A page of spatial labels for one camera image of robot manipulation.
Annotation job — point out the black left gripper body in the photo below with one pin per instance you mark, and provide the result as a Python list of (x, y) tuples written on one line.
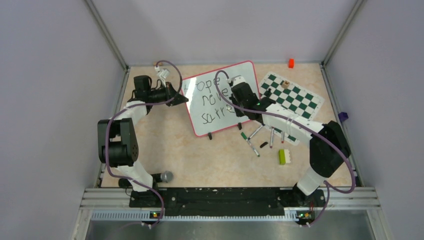
[(167, 93)]

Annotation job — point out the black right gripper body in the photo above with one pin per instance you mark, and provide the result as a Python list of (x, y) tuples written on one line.
[(235, 102)]

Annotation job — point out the pink framed whiteboard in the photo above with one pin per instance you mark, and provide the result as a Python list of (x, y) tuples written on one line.
[(208, 112)]

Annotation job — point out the black marker cap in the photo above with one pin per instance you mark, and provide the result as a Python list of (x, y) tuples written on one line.
[(263, 144)]

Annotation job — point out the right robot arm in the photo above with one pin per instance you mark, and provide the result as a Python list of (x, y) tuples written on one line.
[(328, 146)]

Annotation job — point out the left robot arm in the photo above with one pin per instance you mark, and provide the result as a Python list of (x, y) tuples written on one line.
[(118, 147)]

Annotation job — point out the black chess piece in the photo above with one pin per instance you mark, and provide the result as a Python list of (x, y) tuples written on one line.
[(268, 94)]

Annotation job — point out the blue capped marker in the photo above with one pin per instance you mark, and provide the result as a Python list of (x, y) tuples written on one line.
[(255, 132)]

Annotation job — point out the green capped marker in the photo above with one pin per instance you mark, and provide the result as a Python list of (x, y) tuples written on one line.
[(250, 144)]

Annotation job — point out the purple capped marker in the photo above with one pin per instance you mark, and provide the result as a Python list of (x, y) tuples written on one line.
[(272, 130)]

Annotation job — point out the wooden block on chessboard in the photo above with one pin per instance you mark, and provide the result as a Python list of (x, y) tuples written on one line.
[(285, 84)]

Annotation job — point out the green white chessboard mat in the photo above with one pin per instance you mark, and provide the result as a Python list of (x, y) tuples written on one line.
[(295, 98)]

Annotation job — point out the red capped marker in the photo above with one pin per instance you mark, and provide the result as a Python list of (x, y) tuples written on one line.
[(282, 137)]

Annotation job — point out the orange block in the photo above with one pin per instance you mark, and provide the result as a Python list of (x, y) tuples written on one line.
[(291, 63)]

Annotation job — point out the green white lego block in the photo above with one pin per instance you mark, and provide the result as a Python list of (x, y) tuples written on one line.
[(284, 157)]

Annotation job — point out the black microphone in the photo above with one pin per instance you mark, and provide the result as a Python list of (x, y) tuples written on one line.
[(164, 177)]

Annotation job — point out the purple block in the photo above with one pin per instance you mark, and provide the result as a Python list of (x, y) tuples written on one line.
[(343, 116)]

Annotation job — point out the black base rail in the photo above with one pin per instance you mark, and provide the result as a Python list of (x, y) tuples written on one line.
[(225, 201)]

